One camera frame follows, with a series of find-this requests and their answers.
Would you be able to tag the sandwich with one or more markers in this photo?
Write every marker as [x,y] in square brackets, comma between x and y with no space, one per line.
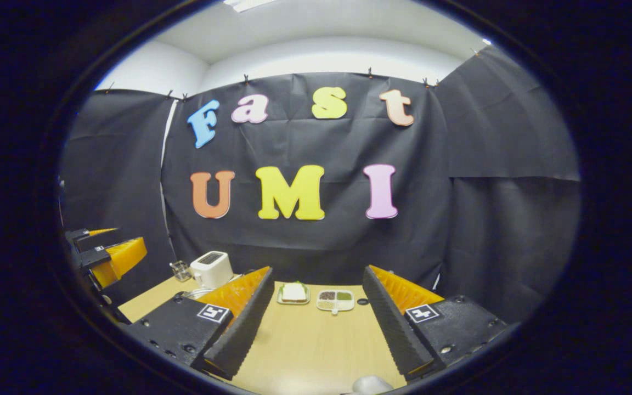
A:
[294,292]

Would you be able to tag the row of black cloth clips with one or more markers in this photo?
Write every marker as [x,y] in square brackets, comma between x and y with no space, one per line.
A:
[246,78]

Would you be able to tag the white toaster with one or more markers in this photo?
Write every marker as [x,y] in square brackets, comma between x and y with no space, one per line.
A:
[212,271]

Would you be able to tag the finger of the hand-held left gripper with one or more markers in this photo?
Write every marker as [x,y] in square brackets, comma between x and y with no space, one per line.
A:
[80,237]
[124,255]

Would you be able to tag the heap of pale beans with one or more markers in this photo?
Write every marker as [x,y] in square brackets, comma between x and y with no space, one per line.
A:
[326,304]

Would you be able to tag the heap of dark beans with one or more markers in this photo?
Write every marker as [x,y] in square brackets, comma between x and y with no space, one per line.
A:
[327,295]

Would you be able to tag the small white plate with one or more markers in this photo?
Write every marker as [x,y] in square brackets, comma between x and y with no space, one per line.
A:
[280,300]

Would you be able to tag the heap of green beans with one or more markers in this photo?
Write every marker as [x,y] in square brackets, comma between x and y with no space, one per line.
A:
[344,295]

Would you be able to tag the white divided dish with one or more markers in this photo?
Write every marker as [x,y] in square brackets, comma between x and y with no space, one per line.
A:
[335,307]

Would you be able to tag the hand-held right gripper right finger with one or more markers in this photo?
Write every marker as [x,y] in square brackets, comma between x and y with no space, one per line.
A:
[393,329]

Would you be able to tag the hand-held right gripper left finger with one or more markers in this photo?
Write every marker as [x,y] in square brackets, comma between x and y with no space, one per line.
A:
[244,329]

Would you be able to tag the small clear glass cup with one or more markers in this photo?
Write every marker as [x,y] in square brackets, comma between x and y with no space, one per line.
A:
[180,271]

